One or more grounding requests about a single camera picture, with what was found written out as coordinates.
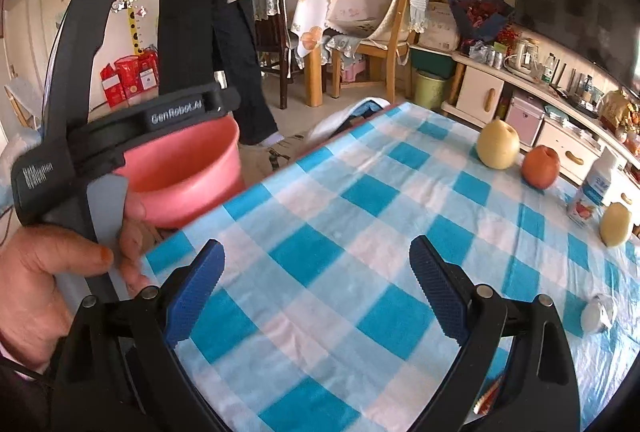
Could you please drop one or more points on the red gift boxes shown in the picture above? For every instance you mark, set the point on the red gift boxes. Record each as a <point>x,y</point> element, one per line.
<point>131,80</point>

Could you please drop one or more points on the red apple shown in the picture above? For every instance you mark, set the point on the red apple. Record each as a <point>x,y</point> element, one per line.
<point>541,167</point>

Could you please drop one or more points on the black television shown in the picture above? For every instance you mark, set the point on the black television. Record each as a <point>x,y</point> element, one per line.
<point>605,32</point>

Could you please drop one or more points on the white TV cabinet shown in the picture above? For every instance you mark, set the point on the white TV cabinet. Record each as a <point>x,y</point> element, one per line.
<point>481,93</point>

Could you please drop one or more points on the standing white yogurt bottle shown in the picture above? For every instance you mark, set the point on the standing white yogurt bottle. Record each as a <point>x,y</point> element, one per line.
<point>590,194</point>

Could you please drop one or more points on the green trash bin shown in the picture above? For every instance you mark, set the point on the green trash bin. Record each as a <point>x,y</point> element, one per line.
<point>429,90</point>

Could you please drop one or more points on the person in black clothes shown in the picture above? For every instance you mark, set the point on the person in black clothes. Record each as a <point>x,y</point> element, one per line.
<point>196,39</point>

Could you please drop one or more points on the person's left hand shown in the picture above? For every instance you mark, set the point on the person's left hand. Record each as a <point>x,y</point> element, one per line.
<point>34,315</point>

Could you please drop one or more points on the small red candy wrapper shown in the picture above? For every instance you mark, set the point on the small red candy wrapper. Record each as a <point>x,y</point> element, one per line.
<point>487,398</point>

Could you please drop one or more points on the blue white checkered tablecloth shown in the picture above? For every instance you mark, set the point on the blue white checkered tablecloth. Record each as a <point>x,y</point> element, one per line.
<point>318,323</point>

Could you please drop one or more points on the pink storage box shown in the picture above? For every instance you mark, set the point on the pink storage box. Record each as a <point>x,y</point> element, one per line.
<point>525,114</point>

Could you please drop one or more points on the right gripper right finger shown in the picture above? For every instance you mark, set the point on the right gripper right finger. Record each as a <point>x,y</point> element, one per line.
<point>538,390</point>

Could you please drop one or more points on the dark flower bouquet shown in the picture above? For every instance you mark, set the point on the dark flower bouquet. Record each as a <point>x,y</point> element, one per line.
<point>480,20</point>

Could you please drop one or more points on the yellow pear left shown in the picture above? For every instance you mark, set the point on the yellow pear left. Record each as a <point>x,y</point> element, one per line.
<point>498,145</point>

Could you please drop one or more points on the pink plastic bucket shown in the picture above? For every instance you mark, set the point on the pink plastic bucket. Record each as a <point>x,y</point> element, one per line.
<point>185,174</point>

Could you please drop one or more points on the white electric kettle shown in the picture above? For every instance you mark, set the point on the white electric kettle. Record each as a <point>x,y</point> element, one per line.
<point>524,59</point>

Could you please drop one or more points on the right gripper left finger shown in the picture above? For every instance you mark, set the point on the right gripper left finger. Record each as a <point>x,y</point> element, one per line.
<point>119,370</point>

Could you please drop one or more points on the dark wooden chair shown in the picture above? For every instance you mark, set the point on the dark wooden chair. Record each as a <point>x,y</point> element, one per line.
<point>273,43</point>

